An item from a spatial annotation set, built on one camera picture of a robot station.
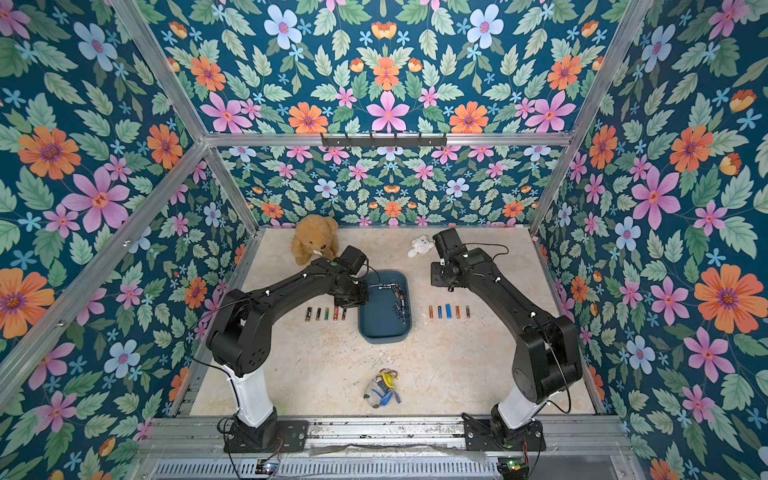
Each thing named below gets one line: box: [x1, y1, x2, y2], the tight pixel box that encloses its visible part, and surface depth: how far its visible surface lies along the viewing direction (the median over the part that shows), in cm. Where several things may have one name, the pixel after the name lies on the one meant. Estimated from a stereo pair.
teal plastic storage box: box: [358, 270, 412, 344], surface depth 95 cm
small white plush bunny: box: [408, 235, 435, 258], surface depth 113 cm
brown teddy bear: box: [292, 214, 339, 266], surface depth 98 cm
